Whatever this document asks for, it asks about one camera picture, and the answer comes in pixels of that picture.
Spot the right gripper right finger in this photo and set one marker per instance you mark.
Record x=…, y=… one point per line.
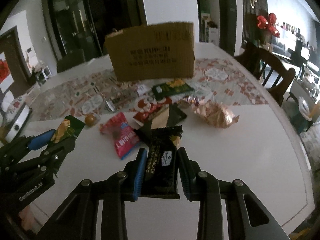
x=188, y=170

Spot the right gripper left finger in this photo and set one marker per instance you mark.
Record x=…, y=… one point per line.
x=134, y=175

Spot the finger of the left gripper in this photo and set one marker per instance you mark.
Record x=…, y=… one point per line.
x=58, y=152
x=40, y=140

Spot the black cracker snack packet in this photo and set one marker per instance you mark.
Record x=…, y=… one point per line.
x=160, y=174

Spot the green nut snack packet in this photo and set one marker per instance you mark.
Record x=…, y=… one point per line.
x=70, y=127

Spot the pink red snack packet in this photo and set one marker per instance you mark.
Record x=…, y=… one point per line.
x=123, y=135

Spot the golden crinkled snack bag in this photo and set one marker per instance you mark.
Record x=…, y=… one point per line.
x=216, y=114

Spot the green cracker snack packet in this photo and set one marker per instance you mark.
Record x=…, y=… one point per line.
x=170, y=88

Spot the purple candy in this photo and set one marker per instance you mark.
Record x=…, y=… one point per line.
x=191, y=100

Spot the small orange round snack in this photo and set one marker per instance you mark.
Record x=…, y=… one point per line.
x=91, y=119

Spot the patterned table runner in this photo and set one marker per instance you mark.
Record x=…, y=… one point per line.
x=77, y=93

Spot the black tan snack packet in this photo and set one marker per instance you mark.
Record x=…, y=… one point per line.
x=167, y=117

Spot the small silver snack packet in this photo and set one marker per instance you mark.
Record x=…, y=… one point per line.
x=109, y=106

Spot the red white snack packet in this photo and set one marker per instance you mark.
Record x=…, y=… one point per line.
x=147, y=106

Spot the dark upholstered chair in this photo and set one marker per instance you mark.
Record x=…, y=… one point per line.
x=73, y=59

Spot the brown cardboard box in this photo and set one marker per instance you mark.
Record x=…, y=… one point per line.
x=158, y=51

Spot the dark wooden chair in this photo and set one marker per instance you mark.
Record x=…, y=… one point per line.
x=262, y=64

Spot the red ribbon bow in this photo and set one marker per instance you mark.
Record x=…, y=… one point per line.
x=268, y=24

